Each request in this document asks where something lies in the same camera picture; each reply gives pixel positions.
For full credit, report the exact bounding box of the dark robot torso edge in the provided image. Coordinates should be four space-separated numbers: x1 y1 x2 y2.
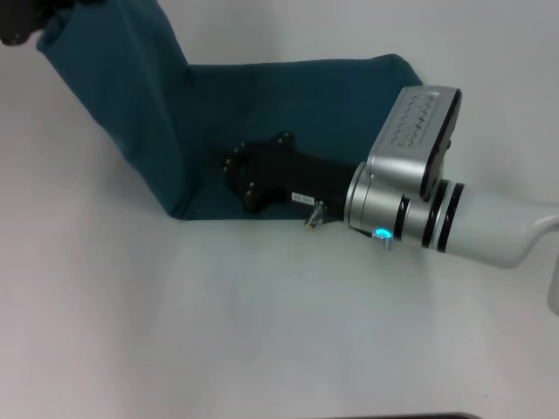
375 412 478 419

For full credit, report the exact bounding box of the right gripper cable with plug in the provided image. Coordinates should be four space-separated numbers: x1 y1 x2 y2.
354 225 397 253

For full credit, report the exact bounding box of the teal t-shirt with FREE print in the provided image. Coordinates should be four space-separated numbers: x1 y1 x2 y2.
34 0 431 222

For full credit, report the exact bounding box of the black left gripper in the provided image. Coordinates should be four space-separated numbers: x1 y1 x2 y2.
0 0 84 45

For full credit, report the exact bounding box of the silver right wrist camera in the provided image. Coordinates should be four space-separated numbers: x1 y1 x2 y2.
365 86 463 203

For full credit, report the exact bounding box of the right gripper silver cable connector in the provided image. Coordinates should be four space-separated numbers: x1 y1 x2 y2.
304 199 329 231

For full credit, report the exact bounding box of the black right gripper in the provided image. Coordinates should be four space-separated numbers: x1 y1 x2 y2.
213 132 360 229

